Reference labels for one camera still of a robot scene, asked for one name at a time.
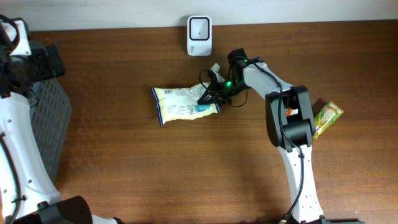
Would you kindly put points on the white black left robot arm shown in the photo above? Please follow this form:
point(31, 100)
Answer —
point(27, 193)

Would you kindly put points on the small orange tissue pack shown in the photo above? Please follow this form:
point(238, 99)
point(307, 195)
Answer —
point(291, 112)

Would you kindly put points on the dark grey mesh basket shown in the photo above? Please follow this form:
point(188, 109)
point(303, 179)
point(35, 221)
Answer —
point(50, 119)

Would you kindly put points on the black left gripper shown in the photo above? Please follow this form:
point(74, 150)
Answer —
point(47, 71)

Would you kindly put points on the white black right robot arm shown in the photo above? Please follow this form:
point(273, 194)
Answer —
point(290, 126)

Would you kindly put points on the yellow snack bag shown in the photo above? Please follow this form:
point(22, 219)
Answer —
point(181, 103)

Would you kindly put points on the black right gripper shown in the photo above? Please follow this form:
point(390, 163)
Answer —
point(214, 91)

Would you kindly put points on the green tea carton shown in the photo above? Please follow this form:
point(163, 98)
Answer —
point(326, 117)

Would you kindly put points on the white barcode scanner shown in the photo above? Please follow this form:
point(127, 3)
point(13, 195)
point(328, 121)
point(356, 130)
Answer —
point(199, 36)

